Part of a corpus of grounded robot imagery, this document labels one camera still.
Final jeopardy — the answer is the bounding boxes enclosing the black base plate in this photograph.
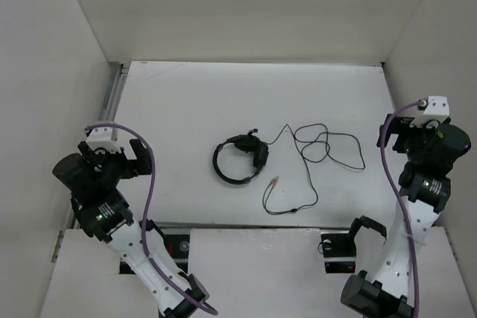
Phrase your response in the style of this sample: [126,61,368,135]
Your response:
[119,225,192,275]
[318,231,357,274]

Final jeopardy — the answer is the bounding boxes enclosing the aluminium rail left side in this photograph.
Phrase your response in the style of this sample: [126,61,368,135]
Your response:
[99,62,131,121]

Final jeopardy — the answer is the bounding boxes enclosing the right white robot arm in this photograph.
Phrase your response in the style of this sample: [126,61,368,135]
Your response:
[341,113,471,317]

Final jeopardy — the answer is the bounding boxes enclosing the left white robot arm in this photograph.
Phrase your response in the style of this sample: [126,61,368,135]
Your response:
[52,139,209,317]

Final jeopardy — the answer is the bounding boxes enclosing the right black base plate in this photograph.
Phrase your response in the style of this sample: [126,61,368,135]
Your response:
[318,231,357,274]

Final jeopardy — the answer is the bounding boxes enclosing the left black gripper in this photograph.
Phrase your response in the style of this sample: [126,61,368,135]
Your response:
[80,136,151,183]

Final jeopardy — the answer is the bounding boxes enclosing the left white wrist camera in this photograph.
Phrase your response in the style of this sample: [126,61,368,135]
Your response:
[86,127,121,154]

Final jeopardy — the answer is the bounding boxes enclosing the black headphones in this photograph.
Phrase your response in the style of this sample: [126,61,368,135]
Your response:
[212,128,270,185]

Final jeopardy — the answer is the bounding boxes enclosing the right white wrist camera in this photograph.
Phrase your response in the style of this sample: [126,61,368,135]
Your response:
[410,95,449,129]

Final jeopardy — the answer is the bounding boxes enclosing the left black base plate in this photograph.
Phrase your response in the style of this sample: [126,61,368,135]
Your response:
[119,225,192,275]

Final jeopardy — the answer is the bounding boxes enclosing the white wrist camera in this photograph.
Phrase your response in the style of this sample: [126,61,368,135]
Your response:
[410,95,449,129]
[86,127,121,154]

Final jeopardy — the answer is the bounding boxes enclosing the black headphone cable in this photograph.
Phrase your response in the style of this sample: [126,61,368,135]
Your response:
[262,123,367,216]

